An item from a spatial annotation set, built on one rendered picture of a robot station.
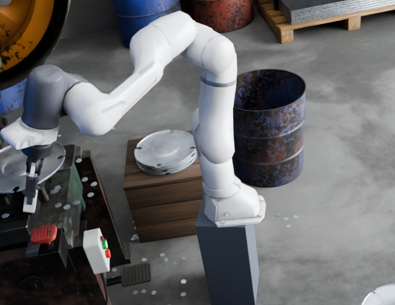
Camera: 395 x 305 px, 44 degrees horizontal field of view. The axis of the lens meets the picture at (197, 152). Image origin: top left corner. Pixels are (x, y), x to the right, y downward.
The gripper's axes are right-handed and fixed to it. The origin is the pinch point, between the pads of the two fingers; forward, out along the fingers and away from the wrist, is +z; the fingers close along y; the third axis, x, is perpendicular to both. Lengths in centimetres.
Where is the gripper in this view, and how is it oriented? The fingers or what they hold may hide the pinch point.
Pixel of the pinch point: (29, 201)
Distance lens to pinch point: 137.5
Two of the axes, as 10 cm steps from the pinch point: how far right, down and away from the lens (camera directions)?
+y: -1.1, -5.6, 8.2
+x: -9.6, -1.6, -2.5
